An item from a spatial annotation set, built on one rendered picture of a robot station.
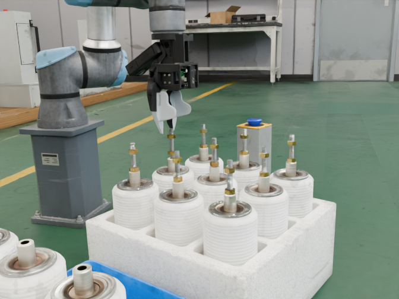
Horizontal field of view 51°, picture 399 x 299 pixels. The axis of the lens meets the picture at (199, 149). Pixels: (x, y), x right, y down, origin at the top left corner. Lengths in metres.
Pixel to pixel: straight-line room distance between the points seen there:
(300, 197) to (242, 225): 0.23
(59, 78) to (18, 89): 2.26
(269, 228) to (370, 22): 5.27
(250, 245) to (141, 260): 0.21
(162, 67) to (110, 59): 0.46
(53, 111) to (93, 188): 0.28
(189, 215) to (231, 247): 0.11
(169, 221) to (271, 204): 0.19
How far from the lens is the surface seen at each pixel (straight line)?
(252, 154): 1.13
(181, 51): 0.88
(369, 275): 1.09
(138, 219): 0.86
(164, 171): 0.96
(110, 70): 1.33
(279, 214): 0.81
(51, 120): 1.30
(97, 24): 1.32
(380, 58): 5.98
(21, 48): 3.53
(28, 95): 3.50
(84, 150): 1.32
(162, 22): 0.88
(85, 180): 1.34
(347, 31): 5.95
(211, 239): 0.72
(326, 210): 0.95
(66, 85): 1.30
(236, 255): 0.72
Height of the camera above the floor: 0.53
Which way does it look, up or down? 14 degrees down
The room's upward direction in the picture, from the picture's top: 1 degrees counter-clockwise
